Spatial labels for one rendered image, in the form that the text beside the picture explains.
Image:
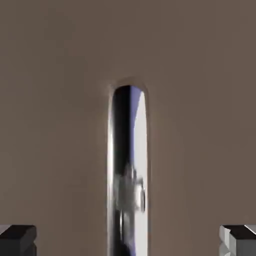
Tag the brown drawer front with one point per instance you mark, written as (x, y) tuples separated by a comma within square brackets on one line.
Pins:
[(50, 100)]

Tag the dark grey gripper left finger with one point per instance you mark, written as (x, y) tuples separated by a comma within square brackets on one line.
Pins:
[(18, 240)]

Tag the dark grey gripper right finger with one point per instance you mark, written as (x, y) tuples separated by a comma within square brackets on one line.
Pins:
[(240, 242)]

